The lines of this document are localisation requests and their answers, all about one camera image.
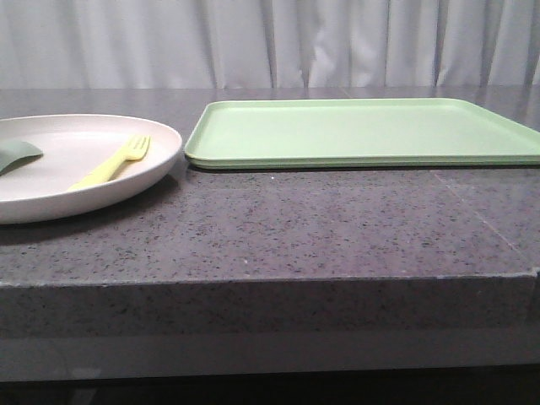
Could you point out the yellow plastic fork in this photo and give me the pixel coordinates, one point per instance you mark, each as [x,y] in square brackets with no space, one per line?
[134,149]

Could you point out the white curtain backdrop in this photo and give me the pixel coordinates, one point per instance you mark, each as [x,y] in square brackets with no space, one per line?
[267,44]

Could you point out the cream round plate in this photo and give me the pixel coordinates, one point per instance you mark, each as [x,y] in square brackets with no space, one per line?
[72,145]

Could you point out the light green serving tray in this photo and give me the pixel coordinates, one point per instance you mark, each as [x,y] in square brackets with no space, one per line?
[356,133]

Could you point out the green plastic spoon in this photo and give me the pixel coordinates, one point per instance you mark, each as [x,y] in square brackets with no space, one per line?
[15,153]

